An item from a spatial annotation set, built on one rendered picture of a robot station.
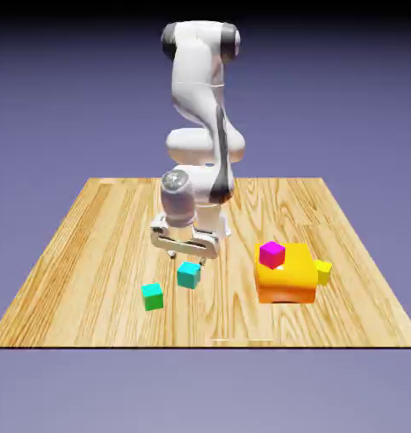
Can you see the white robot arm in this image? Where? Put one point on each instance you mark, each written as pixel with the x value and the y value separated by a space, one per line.
pixel 195 101

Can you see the small green cube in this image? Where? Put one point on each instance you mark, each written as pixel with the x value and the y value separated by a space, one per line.
pixel 152 297

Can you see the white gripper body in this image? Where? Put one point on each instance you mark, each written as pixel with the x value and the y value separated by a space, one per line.
pixel 183 242

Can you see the small teal cube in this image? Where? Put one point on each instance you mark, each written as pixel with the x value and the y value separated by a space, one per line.
pixel 188 274

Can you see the small yellow cube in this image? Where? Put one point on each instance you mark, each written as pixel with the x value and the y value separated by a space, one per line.
pixel 324 271

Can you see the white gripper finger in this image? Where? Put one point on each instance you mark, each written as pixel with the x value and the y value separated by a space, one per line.
pixel 202 260
pixel 172 253

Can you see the large orange box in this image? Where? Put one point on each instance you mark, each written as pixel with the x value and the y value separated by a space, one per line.
pixel 286 275

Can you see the small magenta cube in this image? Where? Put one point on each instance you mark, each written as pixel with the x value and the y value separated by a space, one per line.
pixel 271 255

